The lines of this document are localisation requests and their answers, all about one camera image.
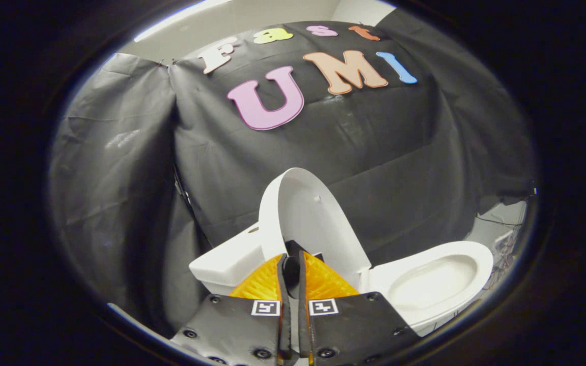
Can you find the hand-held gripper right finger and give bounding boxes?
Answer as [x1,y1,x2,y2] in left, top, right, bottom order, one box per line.
[297,250,422,366]

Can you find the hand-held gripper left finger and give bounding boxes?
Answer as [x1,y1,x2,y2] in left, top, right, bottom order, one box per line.
[170,253,294,366]

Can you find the white toilet bowl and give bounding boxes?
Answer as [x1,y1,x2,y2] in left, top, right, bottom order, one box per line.
[363,240,495,337]

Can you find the black backdrop cloth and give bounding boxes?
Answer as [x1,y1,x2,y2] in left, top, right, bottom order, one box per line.
[48,8,537,337]

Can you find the tangle of floor cables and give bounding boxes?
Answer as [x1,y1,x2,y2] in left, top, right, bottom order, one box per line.
[475,211,530,290]

